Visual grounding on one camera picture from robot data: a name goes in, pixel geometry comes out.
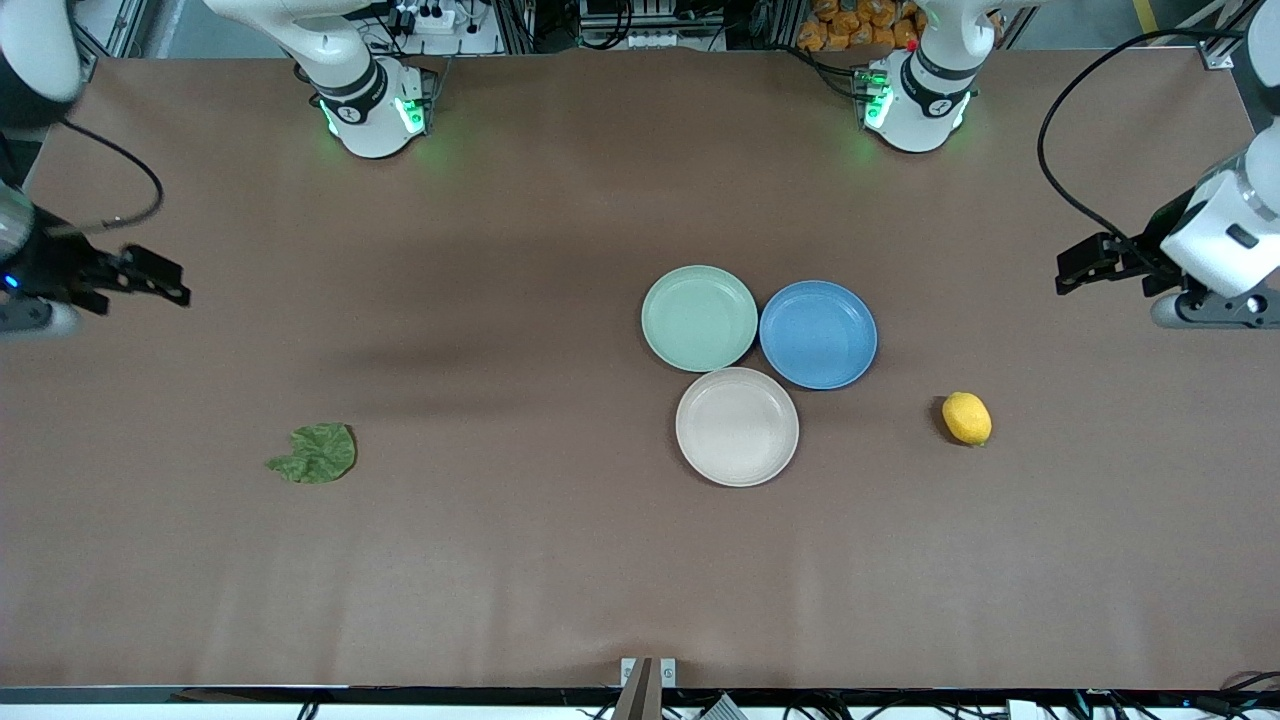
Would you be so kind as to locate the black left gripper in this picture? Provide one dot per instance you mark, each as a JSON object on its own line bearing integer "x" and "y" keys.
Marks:
{"x": 1137, "y": 260}

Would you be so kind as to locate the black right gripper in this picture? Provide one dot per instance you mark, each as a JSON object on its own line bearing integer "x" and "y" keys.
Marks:
{"x": 58, "y": 270}

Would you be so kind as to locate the yellow lemon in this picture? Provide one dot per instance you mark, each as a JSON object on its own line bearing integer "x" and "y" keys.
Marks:
{"x": 966, "y": 418}

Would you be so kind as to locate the green lettuce leaf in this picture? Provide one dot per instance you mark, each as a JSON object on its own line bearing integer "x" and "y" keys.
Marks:
{"x": 318, "y": 453}

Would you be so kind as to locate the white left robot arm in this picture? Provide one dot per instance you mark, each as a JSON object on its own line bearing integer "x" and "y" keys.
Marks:
{"x": 920, "y": 110}

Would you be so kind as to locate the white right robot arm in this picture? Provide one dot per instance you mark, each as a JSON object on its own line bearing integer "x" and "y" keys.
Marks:
{"x": 370, "y": 110}

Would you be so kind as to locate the blue plate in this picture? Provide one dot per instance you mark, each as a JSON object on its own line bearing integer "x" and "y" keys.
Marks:
{"x": 818, "y": 334}

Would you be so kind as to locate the orange snack bags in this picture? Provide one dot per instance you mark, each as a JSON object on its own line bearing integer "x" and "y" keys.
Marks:
{"x": 860, "y": 25}

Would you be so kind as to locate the white power strip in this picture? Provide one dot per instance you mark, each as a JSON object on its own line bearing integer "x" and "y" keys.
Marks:
{"x": 428, "y": 17}

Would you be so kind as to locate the beige plate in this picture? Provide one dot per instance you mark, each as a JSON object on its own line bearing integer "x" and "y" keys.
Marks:
{"x": 737, "y": 427}

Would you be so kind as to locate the light green plate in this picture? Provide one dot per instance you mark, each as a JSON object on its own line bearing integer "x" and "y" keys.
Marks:
{"x": 699, "y": 318}

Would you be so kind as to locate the aluminium frame profile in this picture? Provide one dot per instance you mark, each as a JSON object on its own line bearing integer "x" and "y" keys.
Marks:
{"x": 1228, "y": 35}
{"x": 112, "y": 25}

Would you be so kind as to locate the metal table edge bracket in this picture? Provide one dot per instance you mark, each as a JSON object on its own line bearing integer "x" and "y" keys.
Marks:
{"x": 647, "y": 685}

